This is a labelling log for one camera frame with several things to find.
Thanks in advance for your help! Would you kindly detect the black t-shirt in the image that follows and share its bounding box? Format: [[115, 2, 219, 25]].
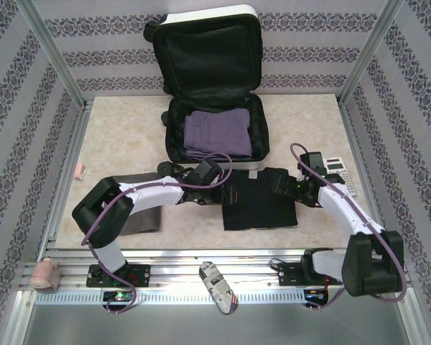
[[221, 167, 299, 231]]

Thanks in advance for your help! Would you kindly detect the white hard-shell suitcase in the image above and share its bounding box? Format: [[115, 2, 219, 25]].
[[142, 4, 271, 177]]

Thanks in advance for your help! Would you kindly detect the white calculator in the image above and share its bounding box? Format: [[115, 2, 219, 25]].
[[323, 157, 358, 198]]

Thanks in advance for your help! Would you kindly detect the purple folded clothing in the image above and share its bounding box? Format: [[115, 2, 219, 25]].
[[184, 109, 253, 161]]

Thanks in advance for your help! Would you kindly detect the grey folded towel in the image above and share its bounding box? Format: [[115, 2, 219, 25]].
[[107, 172, 163, 234]]

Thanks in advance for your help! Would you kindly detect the newspaper print pencil case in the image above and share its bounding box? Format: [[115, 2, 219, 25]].
[[198, 262, 240, 316]]

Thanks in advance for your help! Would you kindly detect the right controller board with LED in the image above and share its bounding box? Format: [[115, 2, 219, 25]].
[[303, 287, 330, 307]]

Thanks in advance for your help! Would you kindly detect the controller board with led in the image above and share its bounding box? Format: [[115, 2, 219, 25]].
[[102, 290, 136, 307], [303, 287, 330, 307]]

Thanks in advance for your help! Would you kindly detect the slotted metal strip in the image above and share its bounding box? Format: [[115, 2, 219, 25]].
[[34, 290, 306, 306]]

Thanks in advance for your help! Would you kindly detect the grey metal panel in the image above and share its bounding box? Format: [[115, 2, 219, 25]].
[[6, 290, 428, 345]]

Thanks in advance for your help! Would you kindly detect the left controller board with LED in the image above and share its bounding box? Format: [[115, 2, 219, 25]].
[[102, 290, 136, 307]]

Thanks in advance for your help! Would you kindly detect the pink pencil sharpener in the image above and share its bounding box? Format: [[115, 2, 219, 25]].
[[29, 256, 62, 290]]

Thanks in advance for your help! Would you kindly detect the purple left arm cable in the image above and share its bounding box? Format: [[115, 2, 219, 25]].
[[80, 152, 234, 317]]

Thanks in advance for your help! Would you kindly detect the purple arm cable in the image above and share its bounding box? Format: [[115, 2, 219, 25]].
[[80, 152, 234, 317], [289, 142, 407, 313]]

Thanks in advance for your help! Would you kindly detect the aluminium front rail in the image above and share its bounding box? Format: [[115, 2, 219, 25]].
[[21, 247, 412, 288]]

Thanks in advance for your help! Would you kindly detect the aluminium side rail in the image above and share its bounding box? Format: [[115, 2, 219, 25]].
[[337, 100, 396, 258], [35, 99, 94, 259]]

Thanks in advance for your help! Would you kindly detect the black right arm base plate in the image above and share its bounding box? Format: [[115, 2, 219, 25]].
[[277, 260, 331, 288]]

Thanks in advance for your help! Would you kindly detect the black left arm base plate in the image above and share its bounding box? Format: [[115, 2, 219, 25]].
[[85, 264, 151, 288]]

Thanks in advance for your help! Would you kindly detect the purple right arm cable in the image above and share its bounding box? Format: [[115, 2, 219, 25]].
[[289, 142, 407, 313]]

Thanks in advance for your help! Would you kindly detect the aluminium frame post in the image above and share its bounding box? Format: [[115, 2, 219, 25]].
[[17, 0, 89, 111], [338, 0, 407, 107]]

